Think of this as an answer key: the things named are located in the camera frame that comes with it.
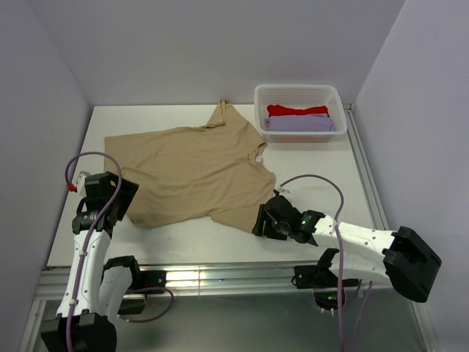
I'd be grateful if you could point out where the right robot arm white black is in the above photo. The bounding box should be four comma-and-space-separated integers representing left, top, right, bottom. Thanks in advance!
252, 194, 442, 303

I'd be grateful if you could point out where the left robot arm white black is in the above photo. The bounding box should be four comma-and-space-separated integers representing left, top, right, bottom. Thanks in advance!
40, 172, 143, 351

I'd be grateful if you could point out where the white plastic basket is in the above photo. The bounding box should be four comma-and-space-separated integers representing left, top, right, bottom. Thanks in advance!
254, 84, 347, 143

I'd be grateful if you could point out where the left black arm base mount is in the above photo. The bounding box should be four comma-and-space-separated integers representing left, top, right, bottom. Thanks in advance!
118, 270, 166, 316

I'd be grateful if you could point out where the beige t shirt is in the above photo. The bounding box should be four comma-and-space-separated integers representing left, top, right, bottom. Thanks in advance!
104, 100, 276, 232

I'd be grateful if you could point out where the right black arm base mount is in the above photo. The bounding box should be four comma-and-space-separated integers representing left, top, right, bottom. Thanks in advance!
291, 265, 339, 310

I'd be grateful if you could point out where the red rolled t shirt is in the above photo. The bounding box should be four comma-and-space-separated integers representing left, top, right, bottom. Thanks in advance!
267, 105, 330, 117

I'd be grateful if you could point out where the aluminium frame rail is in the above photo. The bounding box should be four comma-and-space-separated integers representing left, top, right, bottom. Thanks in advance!
18, 104, 440, 352

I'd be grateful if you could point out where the lilac rolled t shirt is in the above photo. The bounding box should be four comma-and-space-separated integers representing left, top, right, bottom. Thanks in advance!
264, 114, 336, 132

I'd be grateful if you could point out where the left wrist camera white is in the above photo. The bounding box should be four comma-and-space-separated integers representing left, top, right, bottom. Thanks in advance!
67, 171, 91, 198

